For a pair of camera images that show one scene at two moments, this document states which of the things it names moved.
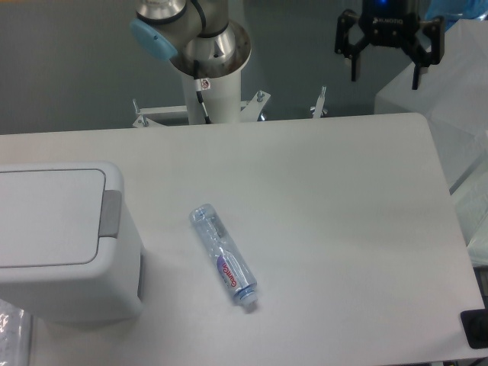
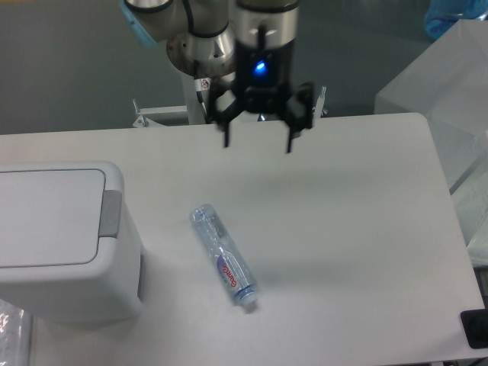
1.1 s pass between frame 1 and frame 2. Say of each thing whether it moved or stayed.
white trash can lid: stayed
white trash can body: stayed
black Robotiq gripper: moved
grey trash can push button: stayed
